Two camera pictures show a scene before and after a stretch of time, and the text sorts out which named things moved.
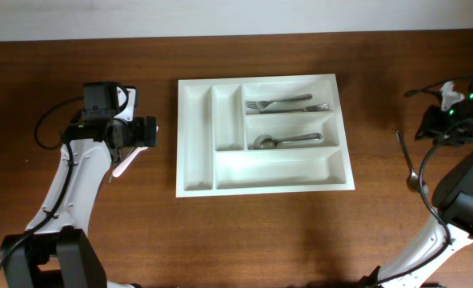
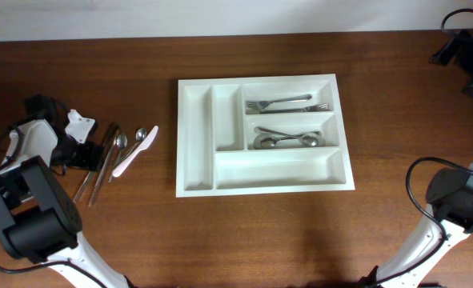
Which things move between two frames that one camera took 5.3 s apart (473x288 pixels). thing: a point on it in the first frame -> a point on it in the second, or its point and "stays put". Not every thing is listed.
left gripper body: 136,135 -> 82,156
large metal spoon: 266,142 stays put
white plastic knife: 133,154 stays put
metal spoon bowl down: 413,180 -> 308,139
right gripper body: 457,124 -> 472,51
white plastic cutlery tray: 214,153 stays put
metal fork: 259,105 stays put
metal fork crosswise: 321,107 stays put
